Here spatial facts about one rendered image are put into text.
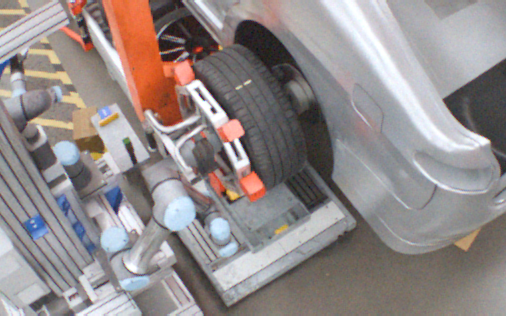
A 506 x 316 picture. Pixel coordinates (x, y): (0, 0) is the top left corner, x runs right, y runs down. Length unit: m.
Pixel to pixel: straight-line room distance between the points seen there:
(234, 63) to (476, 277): 1.82
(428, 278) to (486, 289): 0.36
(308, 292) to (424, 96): 1.71
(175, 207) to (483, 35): 1.88
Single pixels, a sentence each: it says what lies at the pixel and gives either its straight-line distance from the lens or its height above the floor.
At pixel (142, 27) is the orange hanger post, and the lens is 2.95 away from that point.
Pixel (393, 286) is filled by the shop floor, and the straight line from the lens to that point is 3.65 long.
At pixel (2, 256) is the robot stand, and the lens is 2.59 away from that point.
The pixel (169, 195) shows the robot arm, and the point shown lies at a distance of 2.33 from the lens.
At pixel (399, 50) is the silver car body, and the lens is 2.24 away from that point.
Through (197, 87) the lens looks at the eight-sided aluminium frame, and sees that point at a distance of 2.89.
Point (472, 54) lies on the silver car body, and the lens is 3.36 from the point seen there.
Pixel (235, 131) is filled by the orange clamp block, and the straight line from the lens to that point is 2.71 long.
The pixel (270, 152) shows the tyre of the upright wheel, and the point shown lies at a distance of 2.82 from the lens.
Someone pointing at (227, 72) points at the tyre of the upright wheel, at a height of 1.18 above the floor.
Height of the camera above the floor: 3.38
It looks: 58 degrees down
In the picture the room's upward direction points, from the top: 6 degrees counter-clockwise
